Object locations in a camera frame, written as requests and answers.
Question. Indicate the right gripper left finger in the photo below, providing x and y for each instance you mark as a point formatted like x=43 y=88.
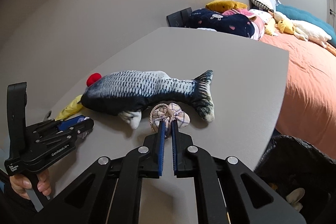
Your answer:
x=153 y=164

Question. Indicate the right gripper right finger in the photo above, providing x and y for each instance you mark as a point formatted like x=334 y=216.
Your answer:
x=182 y=165

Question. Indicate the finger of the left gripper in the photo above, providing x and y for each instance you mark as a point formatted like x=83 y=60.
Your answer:
x=82 y=129
x=65 y=125

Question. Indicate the plaid fabric bow pouch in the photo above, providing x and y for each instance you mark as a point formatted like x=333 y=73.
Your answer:
x=166 y=114

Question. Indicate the person's left hand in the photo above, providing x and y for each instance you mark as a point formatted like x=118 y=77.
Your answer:
x=20 y=184

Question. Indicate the red pompom ball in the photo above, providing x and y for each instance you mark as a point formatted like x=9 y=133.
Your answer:
x=93 y=78

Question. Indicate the blue fish plush toy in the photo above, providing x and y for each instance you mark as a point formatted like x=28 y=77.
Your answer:
x=128 y=93

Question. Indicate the orange bed cover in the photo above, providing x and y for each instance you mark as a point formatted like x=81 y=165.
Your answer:
x=308 y=108

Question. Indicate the yellow plush pillow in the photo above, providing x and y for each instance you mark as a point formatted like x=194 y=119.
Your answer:
x=224 y=5

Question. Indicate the yellow duck plush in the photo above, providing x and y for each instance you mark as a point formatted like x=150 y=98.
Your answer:
x=286 y=26

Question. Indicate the white goose plush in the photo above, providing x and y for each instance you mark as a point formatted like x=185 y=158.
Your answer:
x=307 y=32

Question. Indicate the blue long pillow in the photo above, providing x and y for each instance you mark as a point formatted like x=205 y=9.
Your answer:
x=297 y=14

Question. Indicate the black wall socket panel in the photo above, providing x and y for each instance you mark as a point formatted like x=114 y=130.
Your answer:
x=179 y=18

